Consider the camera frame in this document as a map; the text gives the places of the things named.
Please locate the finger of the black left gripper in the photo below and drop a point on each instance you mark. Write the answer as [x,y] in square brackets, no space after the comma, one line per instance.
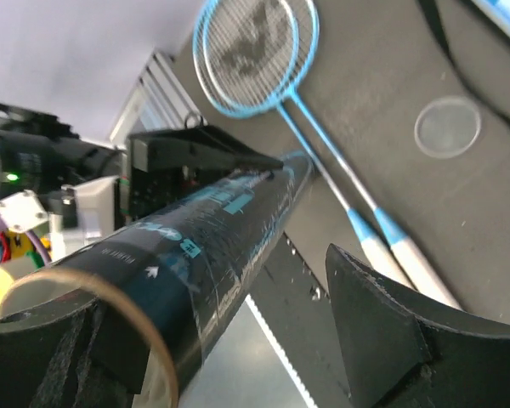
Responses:
[206,147]

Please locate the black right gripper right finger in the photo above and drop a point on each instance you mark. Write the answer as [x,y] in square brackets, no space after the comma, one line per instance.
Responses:
[403,349]

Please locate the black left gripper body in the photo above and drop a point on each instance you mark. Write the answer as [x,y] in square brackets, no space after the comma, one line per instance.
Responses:
[140,193]

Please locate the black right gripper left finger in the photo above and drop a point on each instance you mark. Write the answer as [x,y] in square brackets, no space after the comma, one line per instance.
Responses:
[72,352]

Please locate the black shuttlecock tube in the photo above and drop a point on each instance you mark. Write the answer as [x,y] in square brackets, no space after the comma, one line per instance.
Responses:
[179,275]

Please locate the clear round tube lid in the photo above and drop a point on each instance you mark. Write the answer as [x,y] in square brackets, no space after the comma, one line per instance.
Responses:
[447,127]

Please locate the blue sport racket bag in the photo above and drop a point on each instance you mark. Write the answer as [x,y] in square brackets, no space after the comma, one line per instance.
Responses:
[475,38]

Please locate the blue badminton racket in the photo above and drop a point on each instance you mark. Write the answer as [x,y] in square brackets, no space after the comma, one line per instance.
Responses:
[249,57]
[404,250]

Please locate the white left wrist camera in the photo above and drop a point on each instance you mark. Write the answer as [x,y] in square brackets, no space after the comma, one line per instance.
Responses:
[76,216]

